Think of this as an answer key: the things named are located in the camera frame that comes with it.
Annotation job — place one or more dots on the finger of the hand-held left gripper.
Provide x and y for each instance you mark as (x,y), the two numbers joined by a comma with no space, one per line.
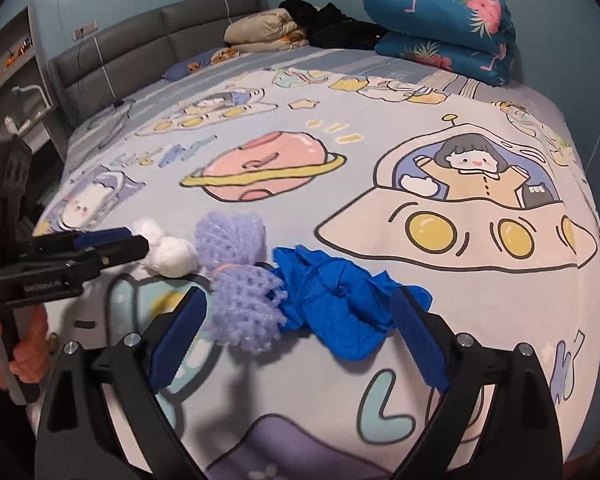
(100,237)
(115,255)

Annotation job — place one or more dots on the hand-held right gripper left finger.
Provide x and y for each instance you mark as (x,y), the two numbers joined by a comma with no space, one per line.
(177,340)

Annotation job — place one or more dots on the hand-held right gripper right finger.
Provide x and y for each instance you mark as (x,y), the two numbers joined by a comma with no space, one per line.
(420,345)

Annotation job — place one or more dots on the white tissue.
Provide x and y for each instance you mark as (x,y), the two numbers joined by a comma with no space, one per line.
(175,255)

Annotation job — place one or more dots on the purple foam fruit net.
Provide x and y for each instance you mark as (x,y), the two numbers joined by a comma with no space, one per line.
(245,305)

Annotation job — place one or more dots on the person's left hand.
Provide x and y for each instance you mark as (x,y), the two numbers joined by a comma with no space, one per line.
(30,355)

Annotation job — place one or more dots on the grey bedside shelf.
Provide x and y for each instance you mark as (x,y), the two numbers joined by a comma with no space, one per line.
(35,60)

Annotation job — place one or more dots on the grey padded headboard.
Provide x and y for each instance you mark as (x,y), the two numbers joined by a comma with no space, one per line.
(130,45)

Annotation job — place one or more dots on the blue printed pillow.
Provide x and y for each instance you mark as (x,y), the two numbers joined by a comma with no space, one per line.
(195,65)

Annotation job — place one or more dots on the cartoon printed bedsheet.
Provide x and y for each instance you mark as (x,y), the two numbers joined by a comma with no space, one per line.
(380,135)

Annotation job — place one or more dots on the folded beige blanket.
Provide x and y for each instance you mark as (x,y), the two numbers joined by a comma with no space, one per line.
(260,30)

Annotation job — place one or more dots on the black clothes pile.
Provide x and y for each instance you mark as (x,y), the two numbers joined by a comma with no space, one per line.
(340,27)

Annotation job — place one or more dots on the folded blue floral quilt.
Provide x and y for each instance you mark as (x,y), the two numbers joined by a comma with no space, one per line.
(430,5)

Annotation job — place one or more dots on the wall power socket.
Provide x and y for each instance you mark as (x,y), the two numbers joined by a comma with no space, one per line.
(85,29)

